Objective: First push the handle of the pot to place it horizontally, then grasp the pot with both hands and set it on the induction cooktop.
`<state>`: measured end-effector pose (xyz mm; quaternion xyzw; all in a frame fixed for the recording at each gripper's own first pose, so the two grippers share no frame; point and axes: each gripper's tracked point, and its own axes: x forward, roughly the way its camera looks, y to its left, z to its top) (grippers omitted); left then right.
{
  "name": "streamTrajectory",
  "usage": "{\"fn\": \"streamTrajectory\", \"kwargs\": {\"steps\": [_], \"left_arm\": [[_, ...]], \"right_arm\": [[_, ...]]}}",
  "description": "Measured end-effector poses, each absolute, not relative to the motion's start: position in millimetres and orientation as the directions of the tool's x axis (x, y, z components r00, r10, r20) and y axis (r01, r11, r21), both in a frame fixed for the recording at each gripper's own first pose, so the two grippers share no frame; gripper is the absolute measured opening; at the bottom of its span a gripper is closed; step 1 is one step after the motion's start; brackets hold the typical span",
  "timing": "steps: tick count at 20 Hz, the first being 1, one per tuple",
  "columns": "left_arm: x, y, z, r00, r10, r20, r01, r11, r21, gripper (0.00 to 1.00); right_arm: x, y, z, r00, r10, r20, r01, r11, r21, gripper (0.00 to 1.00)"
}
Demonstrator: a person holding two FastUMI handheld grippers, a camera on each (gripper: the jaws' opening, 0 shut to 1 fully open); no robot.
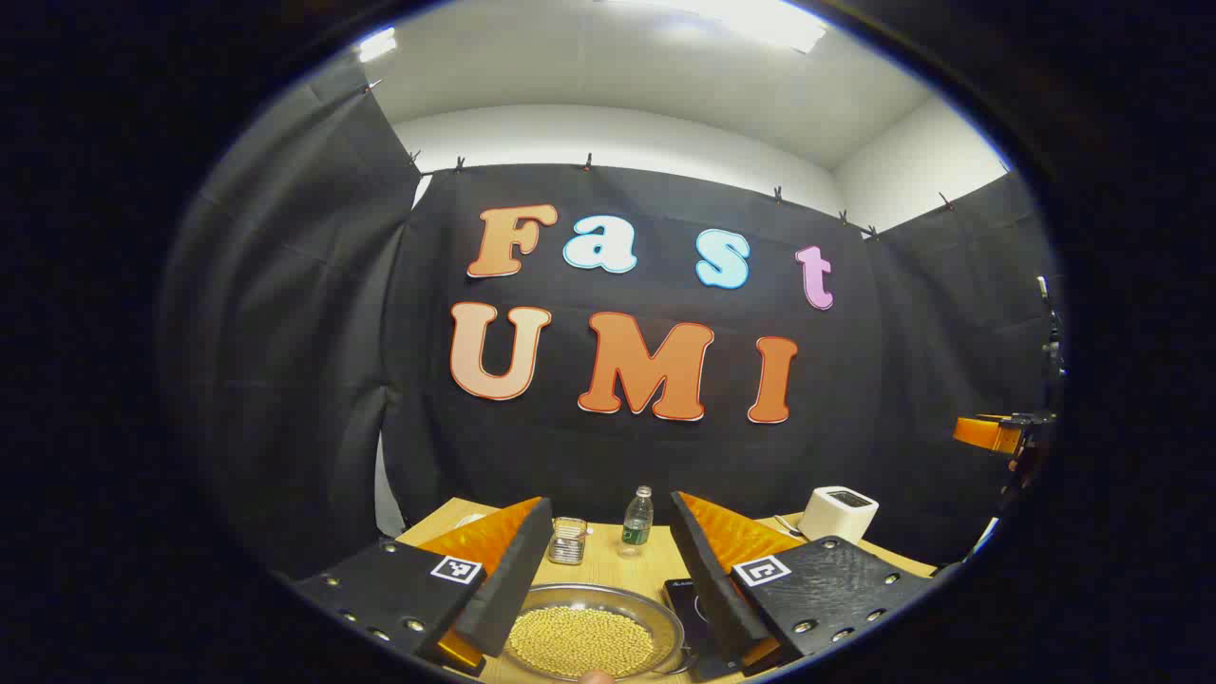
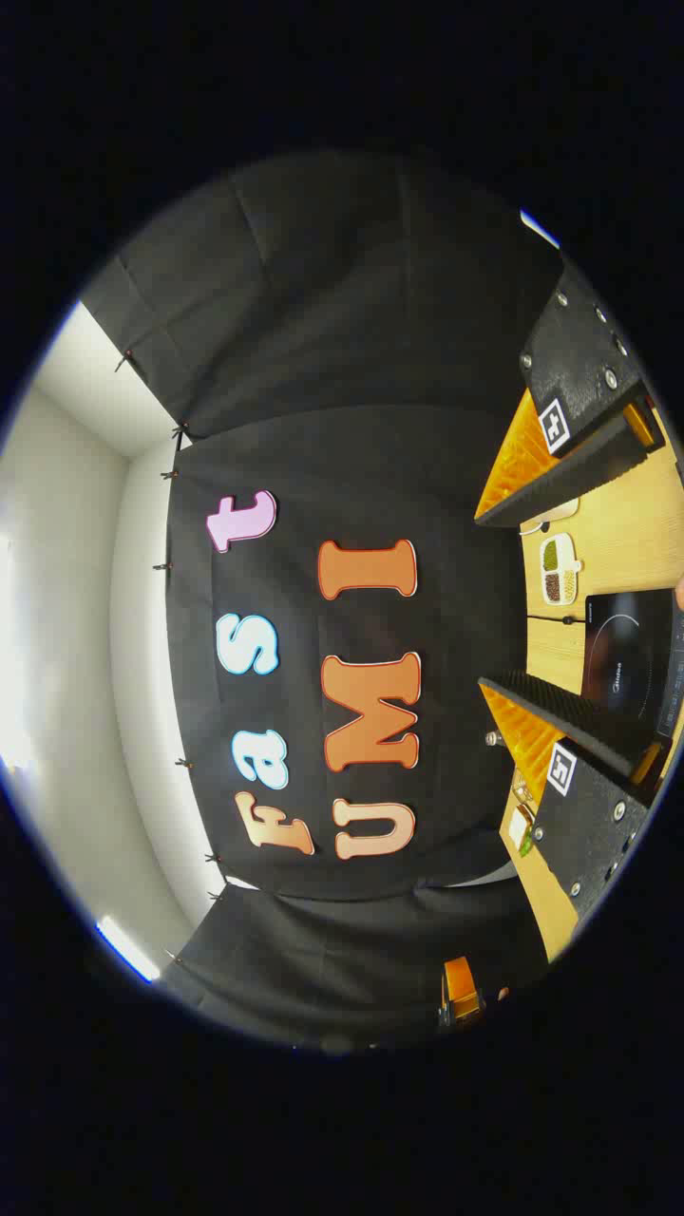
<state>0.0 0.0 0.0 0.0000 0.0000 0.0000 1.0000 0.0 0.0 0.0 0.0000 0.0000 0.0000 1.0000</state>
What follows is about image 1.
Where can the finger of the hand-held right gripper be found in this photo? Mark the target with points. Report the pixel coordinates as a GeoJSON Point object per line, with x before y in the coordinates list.
{"type": "Point", "coordinates": [983, 435]}

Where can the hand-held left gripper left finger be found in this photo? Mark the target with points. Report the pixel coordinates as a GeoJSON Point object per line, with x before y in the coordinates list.
{"type": "Point", "coordinates": [518, 579]}

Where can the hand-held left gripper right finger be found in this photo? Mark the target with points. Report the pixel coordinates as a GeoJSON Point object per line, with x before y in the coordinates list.
{"type": "Point", "coordinates": [717, 598]}

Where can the black induction cooktop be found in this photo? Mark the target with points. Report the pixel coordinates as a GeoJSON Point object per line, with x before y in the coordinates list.
{"type": "Point", "coordinates": [686, 608]}

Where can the pile of soybeans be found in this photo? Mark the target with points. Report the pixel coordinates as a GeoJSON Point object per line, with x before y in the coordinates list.
{"type": "Point", "coordinates": [579, 641]}

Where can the clear plastic water bottle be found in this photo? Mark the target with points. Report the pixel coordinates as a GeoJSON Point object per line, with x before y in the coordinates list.
{"type": "Point", "coordinates": [636, 527]}

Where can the white toaster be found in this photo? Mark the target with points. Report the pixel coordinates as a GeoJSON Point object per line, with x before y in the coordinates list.
{"type": "Point", "coordinates": [836, 518]}

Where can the row of black cloth clips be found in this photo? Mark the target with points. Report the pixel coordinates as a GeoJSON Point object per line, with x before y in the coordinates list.
{"type": "Point", "coordinates": [588, 161]}

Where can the ceiling light panel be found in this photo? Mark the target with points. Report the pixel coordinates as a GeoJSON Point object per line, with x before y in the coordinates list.
{"type": "Point", "coordinates": [760, 19]}
{"type": "Point", "coordinates": [378, 45]}

